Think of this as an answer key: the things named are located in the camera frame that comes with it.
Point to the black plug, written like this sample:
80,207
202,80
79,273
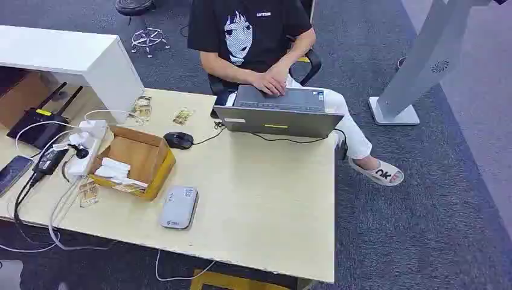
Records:
81,152

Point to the white power strip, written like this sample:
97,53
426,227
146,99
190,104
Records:
90,138

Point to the grey laptop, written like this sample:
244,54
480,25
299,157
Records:
280,120

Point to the black computer mouse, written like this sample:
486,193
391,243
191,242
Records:
178,140

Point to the brown cardboard box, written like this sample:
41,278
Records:
22,98

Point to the wooden card box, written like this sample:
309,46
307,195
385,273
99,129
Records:
136,154

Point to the yellow frame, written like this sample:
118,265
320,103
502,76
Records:
224,281

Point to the black router with antennas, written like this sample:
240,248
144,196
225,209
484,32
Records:
38,124

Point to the white card stack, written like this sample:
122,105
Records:
114,168

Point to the person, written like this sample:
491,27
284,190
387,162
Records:
248,36

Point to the metal star chair base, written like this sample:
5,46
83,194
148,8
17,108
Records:
149,39

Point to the black round object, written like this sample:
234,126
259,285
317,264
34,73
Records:
134,6

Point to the black smartphone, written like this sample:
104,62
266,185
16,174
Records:
12,172

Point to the black power adapter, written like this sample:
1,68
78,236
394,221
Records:
50,161

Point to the grey card reader device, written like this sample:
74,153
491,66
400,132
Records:
179,207

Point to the white desk shelf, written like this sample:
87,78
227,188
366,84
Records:
80,56

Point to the printed card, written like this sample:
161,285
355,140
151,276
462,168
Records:
132,185

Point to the clear packet of cards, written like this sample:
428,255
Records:
183,116
141,109
88,193

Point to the white sandal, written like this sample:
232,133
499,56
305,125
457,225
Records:
380,173

